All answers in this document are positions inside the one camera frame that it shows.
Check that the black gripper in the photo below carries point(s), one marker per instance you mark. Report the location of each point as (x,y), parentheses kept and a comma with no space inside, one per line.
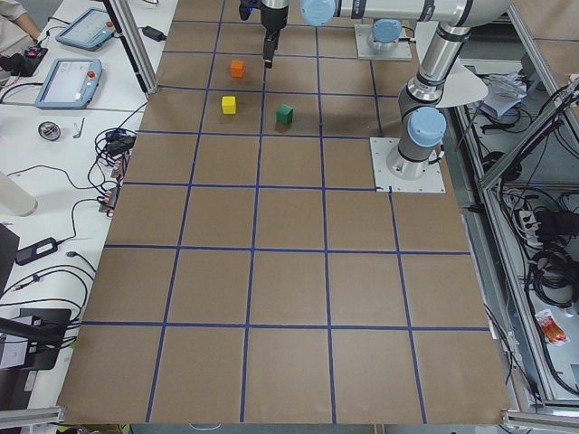
(272,19)

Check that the white paper roll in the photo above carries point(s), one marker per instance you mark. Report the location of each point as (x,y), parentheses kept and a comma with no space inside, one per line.
(15,198)

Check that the orange snack packet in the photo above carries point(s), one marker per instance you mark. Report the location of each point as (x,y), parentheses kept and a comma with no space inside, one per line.
(553,332)

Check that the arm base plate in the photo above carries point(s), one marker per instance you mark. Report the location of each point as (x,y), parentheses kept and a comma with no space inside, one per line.
(373,44)
(393,174)

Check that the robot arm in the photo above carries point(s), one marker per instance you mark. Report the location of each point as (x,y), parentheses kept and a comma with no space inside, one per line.
(423,124)
(319,13)

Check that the power strip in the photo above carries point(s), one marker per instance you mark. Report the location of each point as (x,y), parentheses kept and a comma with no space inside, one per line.
(529,228)

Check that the round tape measure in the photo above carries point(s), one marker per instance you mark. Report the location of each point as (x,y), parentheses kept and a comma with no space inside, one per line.
(49,131)

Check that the orange block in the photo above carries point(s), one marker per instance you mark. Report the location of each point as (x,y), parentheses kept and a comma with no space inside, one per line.
(237,68)

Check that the yellow block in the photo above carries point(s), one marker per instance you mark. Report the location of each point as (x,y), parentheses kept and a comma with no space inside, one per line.
(229,104)

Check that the black power adapter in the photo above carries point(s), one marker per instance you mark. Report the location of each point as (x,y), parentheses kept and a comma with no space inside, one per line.
(36,251)

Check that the green block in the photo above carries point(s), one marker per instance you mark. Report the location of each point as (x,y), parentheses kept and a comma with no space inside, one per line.
(284,114)

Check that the upper teach pendant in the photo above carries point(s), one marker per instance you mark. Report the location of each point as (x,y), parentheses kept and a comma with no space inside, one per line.
(88,31)

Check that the teach pendant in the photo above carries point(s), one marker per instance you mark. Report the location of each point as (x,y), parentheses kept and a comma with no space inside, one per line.
(70,84)
(88,31)

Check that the aluminium frame post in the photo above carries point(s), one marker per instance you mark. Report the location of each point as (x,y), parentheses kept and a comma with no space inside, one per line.
(126,28)

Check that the lower teach pendant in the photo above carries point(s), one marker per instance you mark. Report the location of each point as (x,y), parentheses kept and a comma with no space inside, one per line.
(70,84)

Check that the hex key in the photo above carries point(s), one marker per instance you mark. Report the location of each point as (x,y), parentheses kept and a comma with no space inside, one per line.
(78,128)

